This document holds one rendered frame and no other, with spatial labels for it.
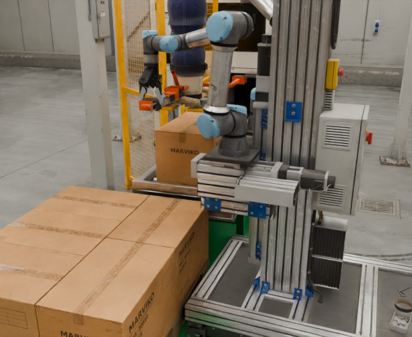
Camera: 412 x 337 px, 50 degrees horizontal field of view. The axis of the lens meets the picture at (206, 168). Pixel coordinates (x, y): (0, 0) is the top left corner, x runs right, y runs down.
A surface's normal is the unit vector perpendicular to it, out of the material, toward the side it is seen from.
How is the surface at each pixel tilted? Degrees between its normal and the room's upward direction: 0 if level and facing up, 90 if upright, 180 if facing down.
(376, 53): 90
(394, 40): 90
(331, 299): 0
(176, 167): 90
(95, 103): 90
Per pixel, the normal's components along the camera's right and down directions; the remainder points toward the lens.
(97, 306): 0.00, -0.94
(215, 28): -0.66, 0.13
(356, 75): -0.39, 0.29
